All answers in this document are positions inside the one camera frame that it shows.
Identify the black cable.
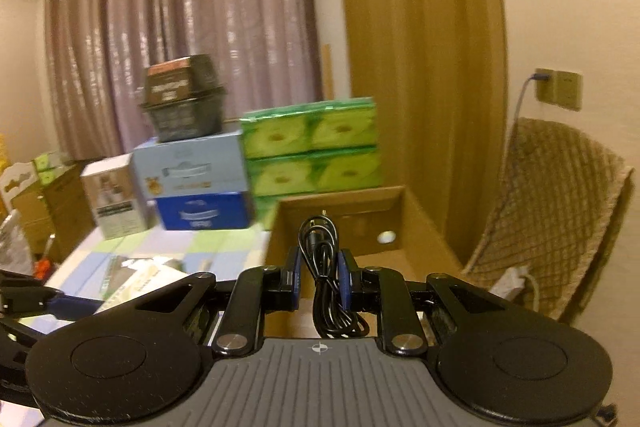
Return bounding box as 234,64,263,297
298,216,372,339

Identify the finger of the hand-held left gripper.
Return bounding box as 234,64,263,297
0,314,53,348
0,269,103,322

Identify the brown cardboard box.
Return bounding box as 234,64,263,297
264,186,463,339

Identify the checked tablecloth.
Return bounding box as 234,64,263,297
50,222,273,323

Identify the white product box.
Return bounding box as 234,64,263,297
80,154,148,240

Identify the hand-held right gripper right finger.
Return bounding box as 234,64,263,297
340,248,511,356

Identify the grey plug cable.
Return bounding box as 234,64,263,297
512,72,551,124

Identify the white charger cable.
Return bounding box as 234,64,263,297
492,264,541,313

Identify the black box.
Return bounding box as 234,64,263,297
139,54,228,142

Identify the pinkish brown curtain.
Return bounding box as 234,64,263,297
45,0,326,162

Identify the white medicine box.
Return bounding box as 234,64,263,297
100,263,190,314

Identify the stack of green tissue packs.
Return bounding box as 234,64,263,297
240,97,383,212

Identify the wall socket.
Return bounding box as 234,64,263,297
535,68,583,110

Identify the open tall cardboard box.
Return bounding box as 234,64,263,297
10,162,98,258

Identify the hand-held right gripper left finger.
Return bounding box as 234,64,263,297
129,247,303,356

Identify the wooden door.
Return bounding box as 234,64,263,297
332,0,506,268

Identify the white carved chair back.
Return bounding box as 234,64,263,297
0,162,38,208

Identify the light blue milk carton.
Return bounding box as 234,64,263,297
132,131,251,202

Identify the crumpled white bag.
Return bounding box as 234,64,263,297
0,209,36,275

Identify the small green tissue pack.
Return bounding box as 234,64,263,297
34,152,65,171

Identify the silver foil bag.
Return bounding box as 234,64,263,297
102,255,156,295

